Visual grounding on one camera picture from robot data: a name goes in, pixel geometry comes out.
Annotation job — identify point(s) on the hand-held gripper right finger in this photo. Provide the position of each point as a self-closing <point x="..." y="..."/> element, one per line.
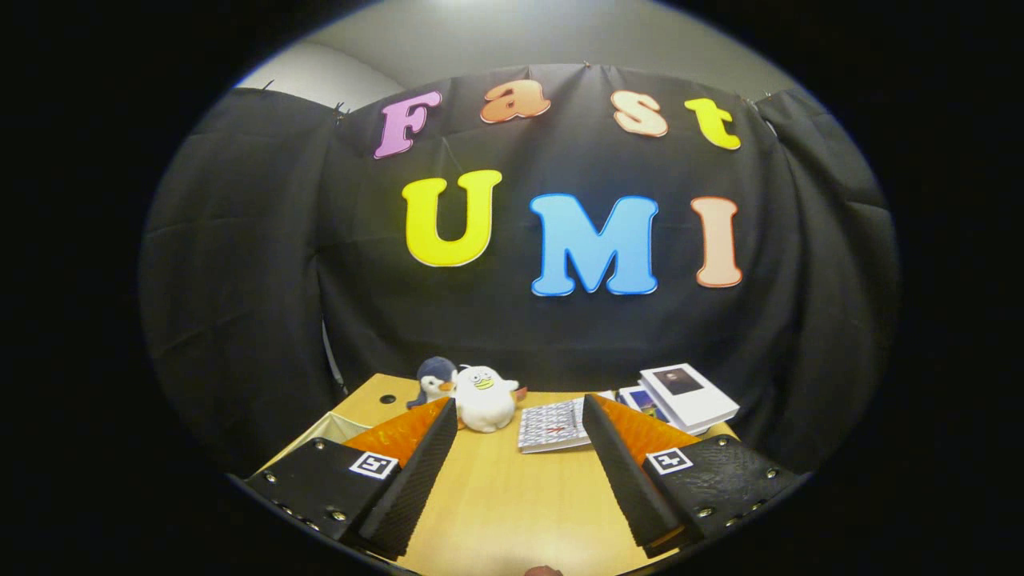
<point x="628" y="480"/>

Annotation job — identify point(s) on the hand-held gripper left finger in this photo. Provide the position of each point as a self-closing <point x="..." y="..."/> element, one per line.
<point x="412" y="480"/>

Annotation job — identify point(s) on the beige fabric storage box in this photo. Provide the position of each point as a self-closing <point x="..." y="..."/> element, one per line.
<point x="340" y="428"/>

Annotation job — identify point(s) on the grey patterned cover book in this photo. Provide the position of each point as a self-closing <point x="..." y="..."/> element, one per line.
<point x="552" y="424"/>

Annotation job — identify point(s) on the white book dark picture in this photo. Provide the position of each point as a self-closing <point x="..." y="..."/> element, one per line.
<point x="692" y="396"/>

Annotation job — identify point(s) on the grey penguin plush toy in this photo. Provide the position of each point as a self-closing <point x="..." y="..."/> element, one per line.
<point x="434" y="376"/>

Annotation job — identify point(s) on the white duck plush toy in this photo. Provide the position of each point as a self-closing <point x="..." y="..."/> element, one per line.
<point x="484" y="400"/>

